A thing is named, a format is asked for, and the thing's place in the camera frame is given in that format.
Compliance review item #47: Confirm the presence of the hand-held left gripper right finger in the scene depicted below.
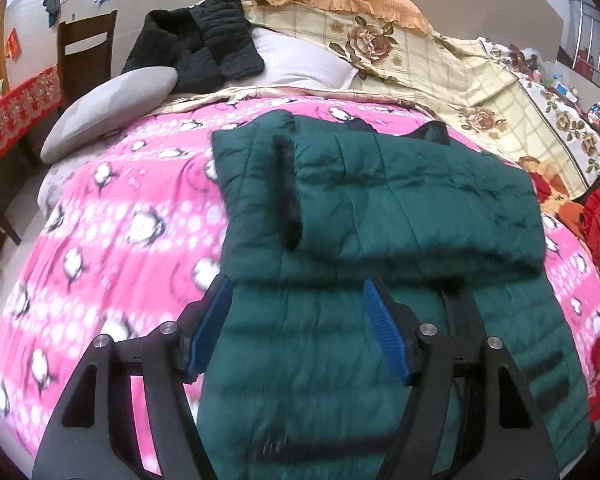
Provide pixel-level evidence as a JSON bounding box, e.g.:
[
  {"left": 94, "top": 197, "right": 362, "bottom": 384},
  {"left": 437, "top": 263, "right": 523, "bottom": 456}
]
[{"left": 362, "top": 276, "right": 563, "bottom": 480}]

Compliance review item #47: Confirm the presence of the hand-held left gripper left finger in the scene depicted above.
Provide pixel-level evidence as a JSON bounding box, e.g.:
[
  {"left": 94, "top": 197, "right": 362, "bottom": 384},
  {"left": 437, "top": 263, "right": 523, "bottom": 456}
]
[{"left": 31, "top": 275, "right": 236, "bottom": 480}]

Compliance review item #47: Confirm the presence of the dark green puffer jacket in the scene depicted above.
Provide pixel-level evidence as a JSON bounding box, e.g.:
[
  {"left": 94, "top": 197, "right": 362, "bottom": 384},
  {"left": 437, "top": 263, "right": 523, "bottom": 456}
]
[{"left": 211, "top": 109, "right": 593, "bottom": 480}]

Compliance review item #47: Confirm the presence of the pink penguin print blanket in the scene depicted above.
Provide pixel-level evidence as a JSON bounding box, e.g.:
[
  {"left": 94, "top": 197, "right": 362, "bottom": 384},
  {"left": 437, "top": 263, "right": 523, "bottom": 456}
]
[{"left": 0, "top": 96, "right": 600, "bottom": 466}]

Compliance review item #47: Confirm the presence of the orange cartoon print blanket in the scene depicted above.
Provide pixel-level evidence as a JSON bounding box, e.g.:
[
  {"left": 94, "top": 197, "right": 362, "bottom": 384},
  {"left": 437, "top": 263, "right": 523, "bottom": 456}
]
[{"left": 517, "top": 155, "right": 600, "bottom": 423}]

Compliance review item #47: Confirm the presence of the wooden table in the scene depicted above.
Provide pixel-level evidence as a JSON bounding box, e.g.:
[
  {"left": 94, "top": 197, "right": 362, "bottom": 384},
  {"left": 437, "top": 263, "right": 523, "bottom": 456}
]
[{"left": 0, "top": 175, "right": 23, "bottom": 261}]

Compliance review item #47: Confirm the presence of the grey pillow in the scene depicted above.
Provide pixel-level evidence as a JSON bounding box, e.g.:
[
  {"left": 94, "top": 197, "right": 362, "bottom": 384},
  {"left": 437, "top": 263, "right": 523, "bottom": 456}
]
[{"left": 40, "top": 66, "right": 180, "bottom": 163}]

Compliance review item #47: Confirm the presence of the cream rose print quilt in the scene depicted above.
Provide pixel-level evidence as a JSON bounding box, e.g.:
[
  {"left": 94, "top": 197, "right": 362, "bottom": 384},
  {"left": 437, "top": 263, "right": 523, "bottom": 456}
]
[{"left": 202, "top": 0, "right": 600, "bottom": 201}]

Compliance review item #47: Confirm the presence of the white pillow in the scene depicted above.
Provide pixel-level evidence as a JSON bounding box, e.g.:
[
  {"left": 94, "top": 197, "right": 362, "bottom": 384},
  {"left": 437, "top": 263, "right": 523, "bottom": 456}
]
[{"left": 220, "top": 27, "right": 359, "bottom": 90}]

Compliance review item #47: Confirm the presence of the black quilted jacket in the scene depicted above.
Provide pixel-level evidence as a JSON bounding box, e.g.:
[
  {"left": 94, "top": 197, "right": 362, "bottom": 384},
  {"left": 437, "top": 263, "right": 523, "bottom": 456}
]
[{"left": 121, "top": 0, "right": 266, "bottom": 93}]

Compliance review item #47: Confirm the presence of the red patterned tablecloth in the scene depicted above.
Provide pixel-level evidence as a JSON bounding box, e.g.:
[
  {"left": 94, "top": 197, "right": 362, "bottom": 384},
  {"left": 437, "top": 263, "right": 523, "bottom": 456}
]
[{"left": 0, "top": 65, "right": 63, "bottom": 181}]

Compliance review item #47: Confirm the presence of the dark wooden chair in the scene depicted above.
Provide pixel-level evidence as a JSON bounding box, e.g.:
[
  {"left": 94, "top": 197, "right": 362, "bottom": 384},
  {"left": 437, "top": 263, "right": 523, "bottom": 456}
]
[{"left": 56, "top": 10, "right": 118, "bottom": 108}]

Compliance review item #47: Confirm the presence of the metal railing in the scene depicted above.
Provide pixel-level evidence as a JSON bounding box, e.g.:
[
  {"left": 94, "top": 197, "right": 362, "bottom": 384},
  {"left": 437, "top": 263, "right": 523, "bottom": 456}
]
[{"left": 565, "top": 0, "right": 600, "bottom": 86}]

